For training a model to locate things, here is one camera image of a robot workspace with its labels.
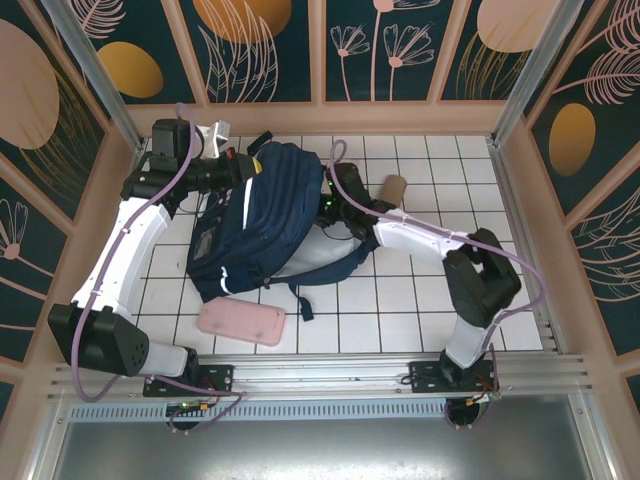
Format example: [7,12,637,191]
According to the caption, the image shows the tan glasses case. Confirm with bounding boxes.
[377,174,409,206]

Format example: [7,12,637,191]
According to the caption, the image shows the navy blue backpack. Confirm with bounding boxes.
[187,130,374,322]

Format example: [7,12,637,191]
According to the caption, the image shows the pink pencil case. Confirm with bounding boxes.
[197,298,287,348]

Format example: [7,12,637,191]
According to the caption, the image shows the slotted metal vent strip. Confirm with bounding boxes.
[67,403,576,422]

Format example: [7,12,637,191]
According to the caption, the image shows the brushed metal bottom panel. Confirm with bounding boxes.
[49,419,601,480]

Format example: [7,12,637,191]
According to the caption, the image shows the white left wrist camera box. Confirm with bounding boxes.
[196,118,232,159]

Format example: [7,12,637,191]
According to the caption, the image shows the aluminium corner post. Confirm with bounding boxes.
[488,0,572,146]
[39,0,147,154]

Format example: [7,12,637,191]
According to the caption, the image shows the aluminium side rail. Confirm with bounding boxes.
[486,135,569,357]

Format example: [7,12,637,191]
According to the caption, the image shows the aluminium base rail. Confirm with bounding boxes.
[47,353,596,401]

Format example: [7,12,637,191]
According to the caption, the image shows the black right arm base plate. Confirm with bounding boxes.
[408,359,501,401]

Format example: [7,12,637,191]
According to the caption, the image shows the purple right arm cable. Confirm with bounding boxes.
[327,139,547,431]

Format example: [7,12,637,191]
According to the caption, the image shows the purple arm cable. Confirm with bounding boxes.
[327,139,547,431]
[71,102,246,435]

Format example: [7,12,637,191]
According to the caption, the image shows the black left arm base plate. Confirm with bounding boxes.
[143,364,235,399]

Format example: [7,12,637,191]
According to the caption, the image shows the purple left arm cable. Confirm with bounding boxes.
[71,102,246,435]

